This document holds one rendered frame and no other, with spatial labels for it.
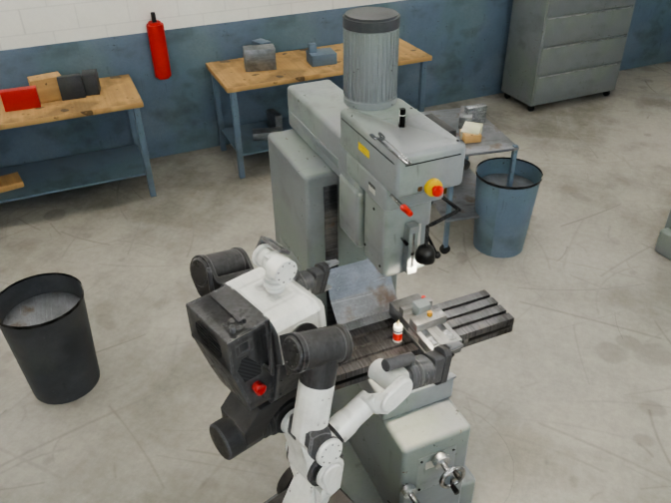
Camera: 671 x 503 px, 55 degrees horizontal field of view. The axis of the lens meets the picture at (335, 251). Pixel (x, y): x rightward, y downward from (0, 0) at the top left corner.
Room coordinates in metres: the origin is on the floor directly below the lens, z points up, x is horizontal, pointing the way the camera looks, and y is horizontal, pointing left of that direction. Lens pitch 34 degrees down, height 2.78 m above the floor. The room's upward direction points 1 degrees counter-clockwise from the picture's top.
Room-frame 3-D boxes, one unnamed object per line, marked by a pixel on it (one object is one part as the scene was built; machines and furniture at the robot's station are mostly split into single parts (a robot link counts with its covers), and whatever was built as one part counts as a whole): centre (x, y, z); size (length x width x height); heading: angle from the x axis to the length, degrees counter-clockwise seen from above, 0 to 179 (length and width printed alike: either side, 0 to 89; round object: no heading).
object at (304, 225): (2.65, 0.00, 0.78); 0.50 x 0.47 x 1.56; 23
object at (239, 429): (1.27, 0.23, 1.37); 0.28 x 0.13 x 0.18; 129
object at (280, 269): (1.32, 0.15, 1.84); 0.10 x 0.07 x 0.09; 39
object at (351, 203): (2.26, -0.16, 1.47); 0.24 x 0.19 x 0.26; 113
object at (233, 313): (1.29, 0.20, 1.63); 0.34 x 0.30 x 0.36; 39
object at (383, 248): (2.08, -0.24, 1.47); 0.21 x 0.19 x 0.32; 113
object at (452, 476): (1.62, -0.43, 0.61); 0.16 x 0.12 x 0.12; 23
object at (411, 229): (1.98, -0.28, 1.45); 0.04 x 0.04 x 0.21; 23
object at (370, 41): (2.31, -0.14, 2.05); 0.20 x 0.20 x 0.32
